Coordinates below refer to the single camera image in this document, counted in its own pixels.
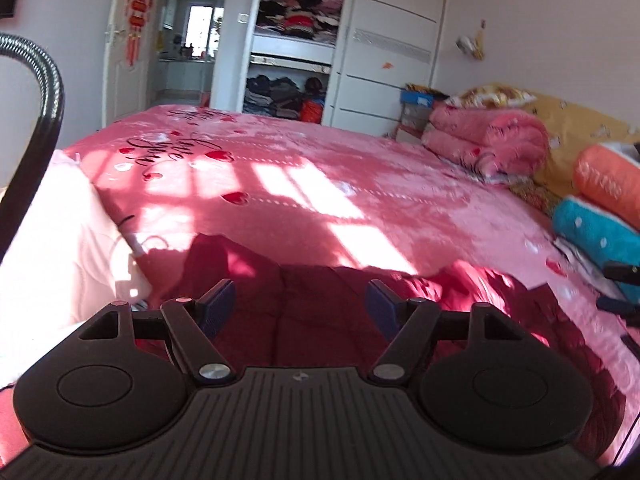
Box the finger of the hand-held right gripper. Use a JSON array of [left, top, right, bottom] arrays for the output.
[[597, 296, 640, 317], [603, 261, 640, 282]]

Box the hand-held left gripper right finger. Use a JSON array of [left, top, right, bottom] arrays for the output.
[[365, 280, 526, 386]]

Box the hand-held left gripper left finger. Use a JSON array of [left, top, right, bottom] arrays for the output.
[[75, 280, 237, 387]]

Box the red quilted down jacket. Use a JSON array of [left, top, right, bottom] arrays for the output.
[[135, 232, 631, 466]]

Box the pile of dark clothes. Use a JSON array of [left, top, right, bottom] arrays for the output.
[[244, 75, 326, 123]]

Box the pile of mixed colour clothes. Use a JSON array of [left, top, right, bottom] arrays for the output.
[[255, 0, 346, 43]]

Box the teal flower print folded blanket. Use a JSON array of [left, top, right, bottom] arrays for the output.
[[552, 195, 640, 301]]

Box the white folded cloth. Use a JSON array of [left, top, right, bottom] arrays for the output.
[[552, 235, 603, 287]]

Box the orange folded blanket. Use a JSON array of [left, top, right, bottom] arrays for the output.
[[572, 142, 640, 218]]

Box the pink heart print bed blanket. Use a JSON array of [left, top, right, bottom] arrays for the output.
[[0, 104, 640, 480]]

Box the yellow headboard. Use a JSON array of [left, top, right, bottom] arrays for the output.
[[530, 92, 640, 196]]

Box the white quilted cloth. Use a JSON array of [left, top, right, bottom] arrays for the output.
[[0, 150, 153, 391]]

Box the pink folded quilt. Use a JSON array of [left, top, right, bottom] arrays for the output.
[[422, 102, 551, 186]]

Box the stack of cardboard boxes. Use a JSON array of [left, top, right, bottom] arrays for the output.
[[390, 85, 451, 143]]

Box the yellow patterned pillow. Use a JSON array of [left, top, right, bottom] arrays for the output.
[[445, 82, 536, 109]]

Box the white door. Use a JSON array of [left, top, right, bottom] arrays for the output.
[[102, 0, 168, 128]]

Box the white wardrobe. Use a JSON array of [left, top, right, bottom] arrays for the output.
[[242, 0, 451, 136]]

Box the red knot door decoration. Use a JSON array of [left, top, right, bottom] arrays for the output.
[[124, 0, 153, 67]]

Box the wall hook with hanging things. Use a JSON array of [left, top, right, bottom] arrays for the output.
[[455, 20, 486, 61]]

